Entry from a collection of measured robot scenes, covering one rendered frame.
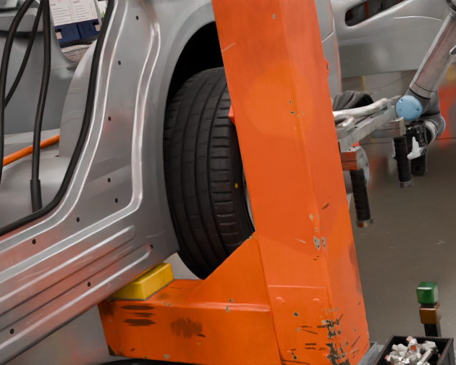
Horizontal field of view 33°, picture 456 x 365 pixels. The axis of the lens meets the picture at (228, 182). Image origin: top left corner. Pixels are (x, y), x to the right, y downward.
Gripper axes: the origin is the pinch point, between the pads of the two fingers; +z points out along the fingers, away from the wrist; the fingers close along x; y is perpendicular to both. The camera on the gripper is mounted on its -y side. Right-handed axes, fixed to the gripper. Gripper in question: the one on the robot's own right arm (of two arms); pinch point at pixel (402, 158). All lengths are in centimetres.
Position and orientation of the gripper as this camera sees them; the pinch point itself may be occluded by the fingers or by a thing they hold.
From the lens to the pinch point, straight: 228.5
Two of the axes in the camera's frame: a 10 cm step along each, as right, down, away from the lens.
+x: 8.5, -0.5, -5.3
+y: -1.9, -9.6, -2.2
